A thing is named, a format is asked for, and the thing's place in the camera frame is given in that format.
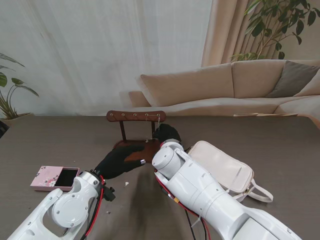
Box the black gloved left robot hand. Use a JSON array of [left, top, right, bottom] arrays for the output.
[[94, 144, 147, 180]]

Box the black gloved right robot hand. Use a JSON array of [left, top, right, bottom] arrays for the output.
[[152, 123, 182, 145]]

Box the brown wooden necklace stand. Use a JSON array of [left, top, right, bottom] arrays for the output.
[[106, 109, 167, 164]]

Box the white leather handbag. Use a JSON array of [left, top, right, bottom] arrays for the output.
[[186, 140, 274, 203]]

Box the pink floral jewelry box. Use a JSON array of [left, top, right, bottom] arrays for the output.
[[29, 164, 81, 193]]

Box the beige sofa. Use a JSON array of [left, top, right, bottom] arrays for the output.
[[128, 59, 320, 123]]

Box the white sheer curtain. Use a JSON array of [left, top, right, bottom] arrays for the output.
[[0, 0, 213, 117]]

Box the potted broad-leaf plant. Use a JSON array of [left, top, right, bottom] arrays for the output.
[[0, 52, 40, 127]]

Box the beige curtain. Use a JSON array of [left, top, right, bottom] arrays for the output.
[[201, 0, 320, 68]]

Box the black object at table edge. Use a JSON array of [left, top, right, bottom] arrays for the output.
[[0, 119, 10, 139]]

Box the grey sofa cushion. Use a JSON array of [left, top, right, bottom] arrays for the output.
[[266, 60, 320, 99]]

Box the tall dark-leaved house plant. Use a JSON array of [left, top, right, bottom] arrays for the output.
[[229, 0, 318, 63]]

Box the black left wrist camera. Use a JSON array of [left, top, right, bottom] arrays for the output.
[[102, 186, 117, 202]]

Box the red left arm cable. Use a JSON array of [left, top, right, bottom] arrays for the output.
[[84, 176, 105, 238]]

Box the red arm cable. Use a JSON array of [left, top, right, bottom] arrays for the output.
[[154, 171, 212, 240], [84, 176, 105, 238]]

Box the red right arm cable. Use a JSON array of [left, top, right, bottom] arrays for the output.
[[154, 171, 212, 240]]

